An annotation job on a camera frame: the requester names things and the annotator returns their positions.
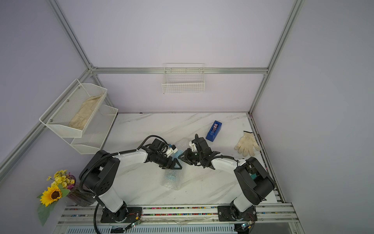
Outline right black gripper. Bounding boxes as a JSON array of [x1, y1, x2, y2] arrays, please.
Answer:
[[178, 148, 204, 165]]

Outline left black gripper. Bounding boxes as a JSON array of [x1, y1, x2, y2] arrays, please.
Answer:
[[154, 152, 182, 170]]

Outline blue plastic wine glass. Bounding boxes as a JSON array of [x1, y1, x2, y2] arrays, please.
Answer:
[[162, 150, 185, 191]]

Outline clear bubble wrap sheet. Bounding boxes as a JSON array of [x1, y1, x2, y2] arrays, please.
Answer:
[[161, 138, 189, 191]]

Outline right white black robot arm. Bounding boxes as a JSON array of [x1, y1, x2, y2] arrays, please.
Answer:
[[178, 135, 275, 221]]

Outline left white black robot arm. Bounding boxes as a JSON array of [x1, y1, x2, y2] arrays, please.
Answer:
[[79, 135, 182, 216]]

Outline blue tape dispenser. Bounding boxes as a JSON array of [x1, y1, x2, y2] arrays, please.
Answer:
[[206, 121, 222, 142]]

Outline white cotton work glove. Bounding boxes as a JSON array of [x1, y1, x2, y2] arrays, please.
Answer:
[[234, 131, 261, 157]]

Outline dark ribbed glass vase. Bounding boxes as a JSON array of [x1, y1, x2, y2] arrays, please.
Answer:
[[67, 183, 95, 207]]

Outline beige glove in shelf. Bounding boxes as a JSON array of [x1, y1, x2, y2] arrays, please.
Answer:
[[68, 95, 103, 130]]

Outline white two-tier mesh shelf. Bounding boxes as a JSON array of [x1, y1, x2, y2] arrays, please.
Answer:
[[40, 80, 118, 155]]

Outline artificial sunflower bouquet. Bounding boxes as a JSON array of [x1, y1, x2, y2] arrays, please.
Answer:
[[37, 170, 77, 226]]

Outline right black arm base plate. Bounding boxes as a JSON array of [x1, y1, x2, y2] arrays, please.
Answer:
[[217, 205, 258, 221]]

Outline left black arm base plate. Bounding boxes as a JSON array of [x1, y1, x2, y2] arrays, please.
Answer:
[[100, 207, 143, 223]]

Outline white wire wall basket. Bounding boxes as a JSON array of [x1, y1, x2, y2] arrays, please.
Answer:
[[162, 63, 206, 94]]

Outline aluminium front rail frame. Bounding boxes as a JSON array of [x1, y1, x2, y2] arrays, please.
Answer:
[[54, 203, 304, 234]]

